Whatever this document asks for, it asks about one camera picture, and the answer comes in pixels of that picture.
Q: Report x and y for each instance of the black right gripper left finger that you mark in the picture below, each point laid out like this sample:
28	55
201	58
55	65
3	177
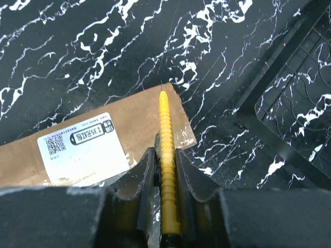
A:
116	215

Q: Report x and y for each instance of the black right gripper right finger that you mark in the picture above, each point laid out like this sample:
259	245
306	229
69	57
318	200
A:
211	216

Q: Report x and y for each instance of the yellow utility knife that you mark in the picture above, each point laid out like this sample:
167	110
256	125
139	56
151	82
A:
170	224

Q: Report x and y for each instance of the brown cardboard express box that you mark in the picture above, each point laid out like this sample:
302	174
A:
96	145

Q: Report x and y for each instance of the black drain tray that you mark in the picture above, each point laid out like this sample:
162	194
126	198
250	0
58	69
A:
288	108

